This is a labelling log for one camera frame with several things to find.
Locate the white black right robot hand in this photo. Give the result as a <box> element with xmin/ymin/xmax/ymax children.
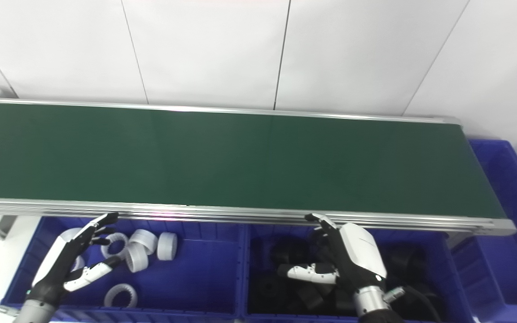
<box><xmin>277</xmin><ymin>214</ymin><xmax>387</xmax><ymax>294</ymax></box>

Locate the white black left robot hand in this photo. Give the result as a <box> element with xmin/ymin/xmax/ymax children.
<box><xmin>27</xmin><ymin>212</ymin><xmax>123</xmax><ymax>306</ymax></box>

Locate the black cylindrical part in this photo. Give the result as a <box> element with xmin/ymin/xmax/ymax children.
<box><xmin>384</xmin><ymin>247</ymin><xmax>427</xmax><ymax>279</ymax></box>
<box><xmin>294</xmin><ymin>284</ymin><xmax>331</xmax><ymax>312</ymax></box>
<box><xmin>250</xmin><ymin>274</ymin><xmax>286</xmax><ymax>310</ymax></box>

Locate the blue bin with black parts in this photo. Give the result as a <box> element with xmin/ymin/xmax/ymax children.
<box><xmin>241</xmin><ymin>223</ymin><xmax>474</xmax><ymax>323</ymax></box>

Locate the empty blue bin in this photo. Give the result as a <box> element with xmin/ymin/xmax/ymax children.
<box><xmin>451</xmin><ymin>139</ymin><xmax>517</xmax><ymax>323</ymax></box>

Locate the blue bin with white parts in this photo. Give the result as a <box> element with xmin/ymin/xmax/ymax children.
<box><xmin>0</xmin><ymin>216</ymin><xmax>246</xmax><ymax>321</ymax></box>

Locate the green conveyor belt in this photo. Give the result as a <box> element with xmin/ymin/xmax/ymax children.
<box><xmin>0</xmin><ymin>98</ymin><xmax>517</xmax><ymax>237</ymax></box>

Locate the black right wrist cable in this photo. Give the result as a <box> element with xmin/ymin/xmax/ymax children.
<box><xmin>383</xmin><ymin>285</ymin><xmax>442</xmax><ymax>323</ymax></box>

